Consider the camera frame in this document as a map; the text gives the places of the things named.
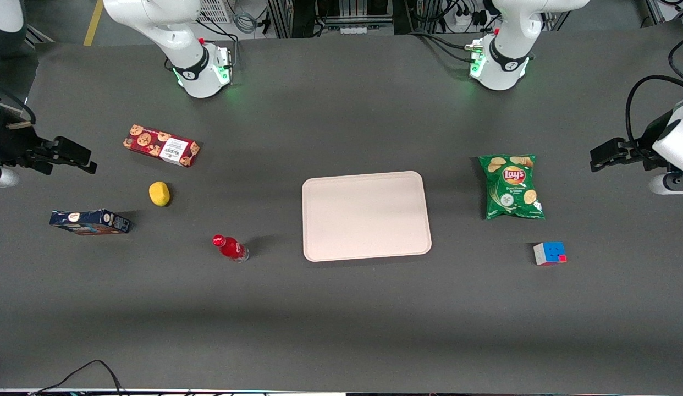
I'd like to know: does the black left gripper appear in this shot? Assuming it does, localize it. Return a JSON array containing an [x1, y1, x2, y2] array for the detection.
[[590, 113, 676, 173]]

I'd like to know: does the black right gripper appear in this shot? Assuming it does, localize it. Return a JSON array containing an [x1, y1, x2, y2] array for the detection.
[[0, 129, 97, 174]]

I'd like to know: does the red coke bottle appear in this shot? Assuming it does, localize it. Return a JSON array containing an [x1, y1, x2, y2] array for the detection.
[[212, 234, 250, 263]]

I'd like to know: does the pale pink tray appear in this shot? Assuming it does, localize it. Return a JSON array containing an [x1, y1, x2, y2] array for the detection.
[[301, 171, 432, 262]]

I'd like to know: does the dark blue snack box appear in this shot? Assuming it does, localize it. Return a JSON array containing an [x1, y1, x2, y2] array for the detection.
[[49, 209, 132, 236]]

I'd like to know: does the red cookie box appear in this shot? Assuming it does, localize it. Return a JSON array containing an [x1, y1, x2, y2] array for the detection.
[[123, 124, 201, 168]]

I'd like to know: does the yellow lemon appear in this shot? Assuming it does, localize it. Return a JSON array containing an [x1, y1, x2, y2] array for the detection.
[[149, 181, 172, 207]]

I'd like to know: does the green Lay's chips bag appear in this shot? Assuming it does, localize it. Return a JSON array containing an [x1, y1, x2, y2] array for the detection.
[[478, 155, 546, 221]]

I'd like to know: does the blue Rubik's cube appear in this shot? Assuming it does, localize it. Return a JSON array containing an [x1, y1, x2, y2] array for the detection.
[[533, 241, 568, 266]]

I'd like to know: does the white power strip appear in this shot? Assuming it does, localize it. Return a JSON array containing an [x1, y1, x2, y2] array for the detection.
[[453, 10, 486, 29]]

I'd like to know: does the white perforated box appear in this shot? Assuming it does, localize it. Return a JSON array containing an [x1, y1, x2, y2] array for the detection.
[[196, 0, 233, 24]]

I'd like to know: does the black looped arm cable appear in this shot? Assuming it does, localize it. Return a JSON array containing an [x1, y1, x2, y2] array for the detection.
[[626, 74, 683, 160]]

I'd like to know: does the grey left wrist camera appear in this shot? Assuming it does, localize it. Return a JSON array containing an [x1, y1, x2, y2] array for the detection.
[[648, 172, 683, 195]]

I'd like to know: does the black base cable bundle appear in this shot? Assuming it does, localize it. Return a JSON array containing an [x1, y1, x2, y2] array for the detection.
[[197, 12, 241, 73], [410, 30, 477, 64]]

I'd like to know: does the thin black table cable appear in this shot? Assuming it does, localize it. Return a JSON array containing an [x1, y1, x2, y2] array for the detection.
[[28, 360, 128, 396]]

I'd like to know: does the grey coiled cable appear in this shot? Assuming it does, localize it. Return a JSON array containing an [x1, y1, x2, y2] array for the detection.
[[232, 10, 261, 35]]

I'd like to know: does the aluminium frame rack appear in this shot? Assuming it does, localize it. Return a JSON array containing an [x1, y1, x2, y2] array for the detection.
[[266, 0, 398, 39]]

